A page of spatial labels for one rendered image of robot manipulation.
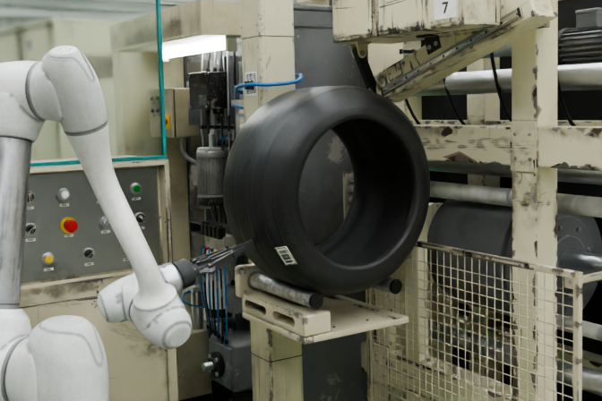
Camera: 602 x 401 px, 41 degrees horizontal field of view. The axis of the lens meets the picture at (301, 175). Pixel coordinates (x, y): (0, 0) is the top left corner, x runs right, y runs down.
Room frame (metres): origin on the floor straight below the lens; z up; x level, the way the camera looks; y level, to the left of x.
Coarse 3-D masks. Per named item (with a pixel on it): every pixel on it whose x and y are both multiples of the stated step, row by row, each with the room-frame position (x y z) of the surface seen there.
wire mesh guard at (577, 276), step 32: (480, 256) 2.29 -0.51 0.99; (544, 288) 2.10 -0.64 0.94; (576, 288) 2.01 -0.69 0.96; (544, 320) 2.10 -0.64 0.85; (576, 320) 2.01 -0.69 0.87; (384, 352) 2.69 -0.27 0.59; (544, 352) 2.10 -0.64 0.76; (576, 352) 2.01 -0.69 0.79; (384, 384) 2.69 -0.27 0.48; (544, 384) 2.10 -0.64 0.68; (576, 384) 2.01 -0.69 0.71
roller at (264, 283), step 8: (256, 280) 2.42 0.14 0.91; (264, 280) 2.39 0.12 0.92; (272, 280) 2.36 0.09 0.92; (264, 288) 2.38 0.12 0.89; (272, 288) 2.34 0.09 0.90; (280, 288) 2.30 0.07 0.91; (288, 288) 2.27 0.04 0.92; (296, 288) 2.25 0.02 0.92; (304, 288) 2.24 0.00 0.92; (280, 296) 2.32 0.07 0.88; (288, 296) 2.26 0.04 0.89; (296, 296) 2.23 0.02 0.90; (304, 296) 2.20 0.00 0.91; (312, 296) 2.17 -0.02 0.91; (320, 296) 2.18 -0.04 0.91; (304, 304) 2.21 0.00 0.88; (312, 304) 2.17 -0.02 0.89; (320, 304) 2.18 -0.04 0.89
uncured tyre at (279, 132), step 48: (288, 96) 2.31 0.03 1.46; (336, 96) 2.23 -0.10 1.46; (240, 144) 2.27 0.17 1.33; (288, 144) 2.13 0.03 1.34; (384, 144) 2.55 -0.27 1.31; (240, 192) 2.20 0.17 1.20; (288, 192) 2.11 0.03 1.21; (384, 192) 2.59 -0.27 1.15; (240, 240) 2.27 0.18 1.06; (288, 240) 2.12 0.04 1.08; (336, 240) 2.54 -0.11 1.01; (384, 240) 2.49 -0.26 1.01; (336, 288) 2.22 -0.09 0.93
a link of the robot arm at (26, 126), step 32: (0, 64) 1.82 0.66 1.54; (32, 64) 1.79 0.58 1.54; (0, 96) 1.77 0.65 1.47; (0, 128) 1.77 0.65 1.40; (32, 128) 1.81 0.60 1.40; (0, 160) 1.76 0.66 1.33; (0, 192) 1.75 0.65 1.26; (0, 224) 1.74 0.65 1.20; (0, 256) 1.72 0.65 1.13; (0, 288) 1.71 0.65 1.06; (0, 320) 1.67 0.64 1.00; (0, 352) 1.65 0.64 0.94; (0, 384) 1.62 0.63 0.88
